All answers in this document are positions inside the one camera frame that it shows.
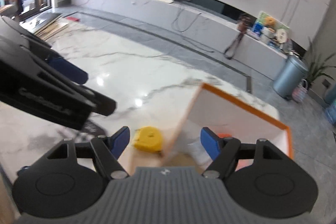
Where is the striped gift bag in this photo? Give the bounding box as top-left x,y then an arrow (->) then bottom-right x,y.
291,79 -> 308,103

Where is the white marble TV bench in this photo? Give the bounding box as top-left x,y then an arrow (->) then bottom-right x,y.
71,0 -> 286,79

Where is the blue water jug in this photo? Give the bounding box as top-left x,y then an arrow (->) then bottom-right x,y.
325,100 -> 336,126

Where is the black cable on bench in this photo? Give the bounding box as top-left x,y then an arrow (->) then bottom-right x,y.
171,6 -> 216,54

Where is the orange white storage box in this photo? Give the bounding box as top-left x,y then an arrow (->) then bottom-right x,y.
120,83 -> 294,173

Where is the pile of colourful toys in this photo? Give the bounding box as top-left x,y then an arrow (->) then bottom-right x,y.
252,11 -> 290,51

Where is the yellow tape measure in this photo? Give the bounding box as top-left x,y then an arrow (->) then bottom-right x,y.
132,126 -> 163,153

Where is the grey metal trash bin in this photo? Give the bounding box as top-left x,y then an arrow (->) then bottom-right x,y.
273,55 -> 309,101

